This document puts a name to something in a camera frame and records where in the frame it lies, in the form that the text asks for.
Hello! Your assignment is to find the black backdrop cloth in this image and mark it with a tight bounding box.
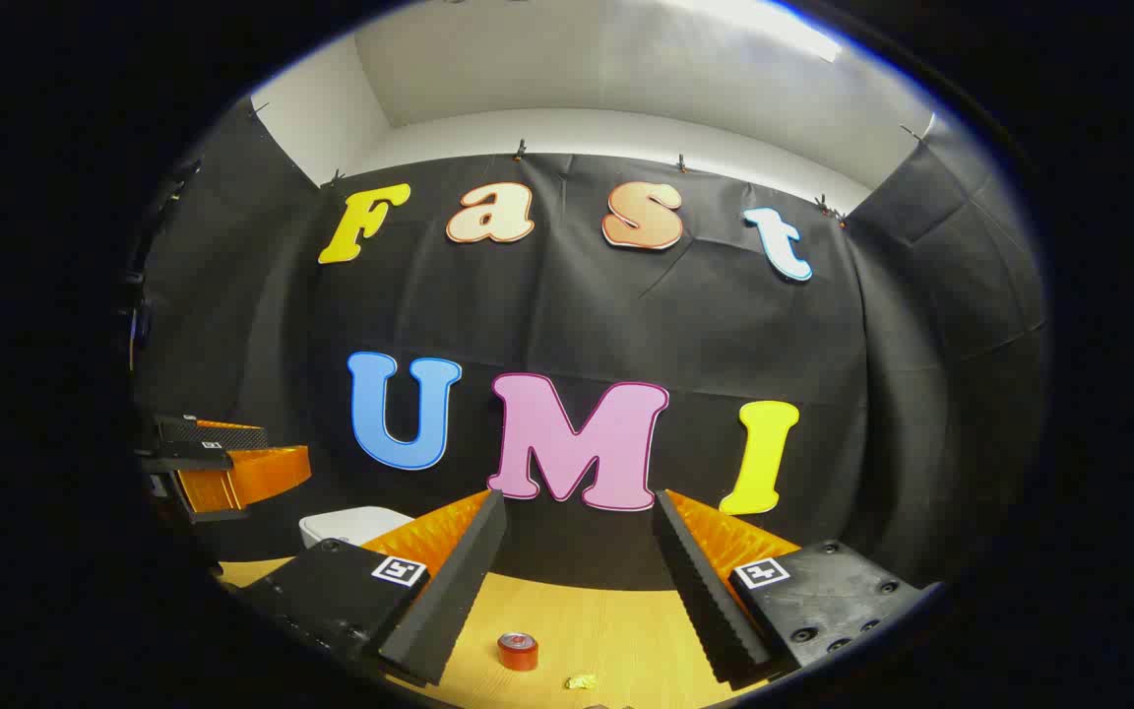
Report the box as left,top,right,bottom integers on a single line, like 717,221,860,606
129,94,1050,592

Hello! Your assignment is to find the wooden desktop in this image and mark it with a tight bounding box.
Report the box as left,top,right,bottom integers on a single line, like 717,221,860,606
218,556,775,709

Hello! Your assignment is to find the white desktop garbage bin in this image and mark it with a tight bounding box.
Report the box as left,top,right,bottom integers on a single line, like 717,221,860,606
298,506,416,550

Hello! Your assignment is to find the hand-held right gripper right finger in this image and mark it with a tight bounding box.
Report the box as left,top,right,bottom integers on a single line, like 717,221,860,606
652,486,923,689

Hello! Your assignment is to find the red pop can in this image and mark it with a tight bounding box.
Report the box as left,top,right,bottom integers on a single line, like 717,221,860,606
497,632,540,674

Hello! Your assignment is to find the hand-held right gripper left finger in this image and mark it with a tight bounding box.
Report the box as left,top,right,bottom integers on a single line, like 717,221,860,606
242,487,510,688

